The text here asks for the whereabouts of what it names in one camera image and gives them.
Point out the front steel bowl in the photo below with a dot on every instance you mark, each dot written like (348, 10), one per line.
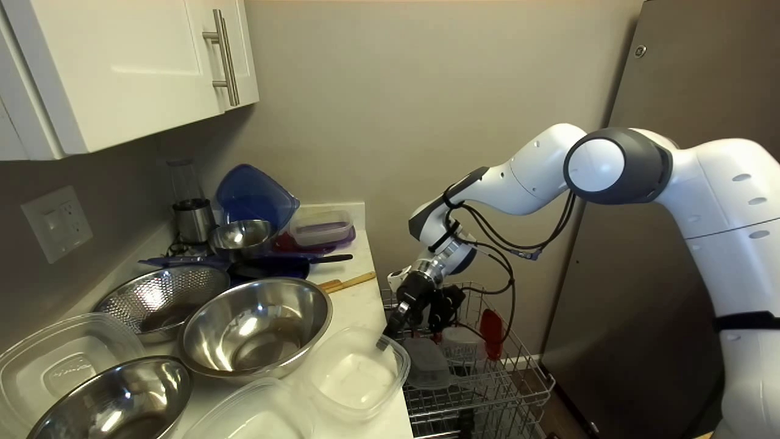
(137, 398)

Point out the steel mesh colander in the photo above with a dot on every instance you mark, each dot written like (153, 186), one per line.
(157, 303)

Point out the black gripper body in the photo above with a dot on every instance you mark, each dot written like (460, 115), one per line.
(421, 299)

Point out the steel cup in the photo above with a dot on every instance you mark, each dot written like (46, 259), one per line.
(192, 220)

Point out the blue plastic bowl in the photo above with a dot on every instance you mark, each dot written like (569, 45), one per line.
(248, 194)

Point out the red item in rack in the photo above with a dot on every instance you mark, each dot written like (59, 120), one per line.
(490, 329)

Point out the wooden spoon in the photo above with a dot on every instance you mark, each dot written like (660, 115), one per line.
(336, 287)

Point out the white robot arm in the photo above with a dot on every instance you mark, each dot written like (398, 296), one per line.
(722, 199)

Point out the large steel mixing bowl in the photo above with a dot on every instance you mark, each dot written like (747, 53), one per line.
(257, 329)

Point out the small steel bowl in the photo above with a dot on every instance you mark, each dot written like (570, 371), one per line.
(241, 234)

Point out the clear plastic container left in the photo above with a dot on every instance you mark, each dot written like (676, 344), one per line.
(46, 365)

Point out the white upper dishwasher rack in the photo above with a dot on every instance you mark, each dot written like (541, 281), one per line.
(490, 401)

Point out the cabinet door handle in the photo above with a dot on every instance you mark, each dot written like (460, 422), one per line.
(220, 40)

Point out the clear container in rack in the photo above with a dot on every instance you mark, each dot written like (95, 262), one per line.
(430, 368)

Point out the black pan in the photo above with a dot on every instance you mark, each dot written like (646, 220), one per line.
(281, 267)

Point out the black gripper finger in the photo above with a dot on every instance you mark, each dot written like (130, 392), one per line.
(392, 326)

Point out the purple lidded container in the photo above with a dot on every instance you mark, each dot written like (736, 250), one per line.
(315, 231)

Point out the white wall cabinet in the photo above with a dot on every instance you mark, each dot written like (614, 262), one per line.
(80, 76)

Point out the clear square plastic container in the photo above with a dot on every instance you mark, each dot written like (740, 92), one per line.
(354, 373)

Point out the wall outlet plate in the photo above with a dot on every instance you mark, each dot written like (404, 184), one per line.
(59, 223)

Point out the white bowl in rack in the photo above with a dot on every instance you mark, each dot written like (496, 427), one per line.
(460, 348)

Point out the stainless steel refrigerator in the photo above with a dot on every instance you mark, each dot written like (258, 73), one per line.
(629, 340)

